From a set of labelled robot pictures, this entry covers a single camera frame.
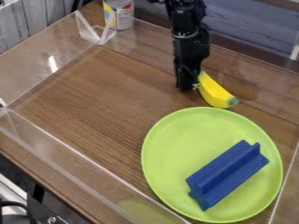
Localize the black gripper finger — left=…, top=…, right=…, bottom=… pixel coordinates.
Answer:
left=173, top=59, right=186, bottom=89
left=184, top=63, right=201, bottom=89

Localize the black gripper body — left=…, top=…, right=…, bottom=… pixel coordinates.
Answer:
left=172, top=25, right=210, bottom=72

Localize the yellow toy banana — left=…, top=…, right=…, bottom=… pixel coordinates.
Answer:
left=197, top=71, right=238, bottom=109

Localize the blue plastic block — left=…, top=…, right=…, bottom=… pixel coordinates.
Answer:
left=185, top=140, right=268, bottom=211

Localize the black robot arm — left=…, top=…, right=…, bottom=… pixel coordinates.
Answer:
left=148, top=0, right=210, bottom=91

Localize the green round plate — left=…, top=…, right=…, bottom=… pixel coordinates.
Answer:
left=141, top=107, right=282, bottom=223

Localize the white yellow can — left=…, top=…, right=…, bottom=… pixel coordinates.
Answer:
left=102, top=0, right=134, bottom=31

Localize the clear acrylic enclosure wall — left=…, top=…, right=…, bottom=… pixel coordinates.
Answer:
left=0, top=8, right=299, bottom=224

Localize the clear acrylic corner bracket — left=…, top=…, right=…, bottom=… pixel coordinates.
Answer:
left=74, top=10, right=117, bottom=46

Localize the black cable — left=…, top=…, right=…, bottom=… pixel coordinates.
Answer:
left=0, top=200, right=38, bottom=224

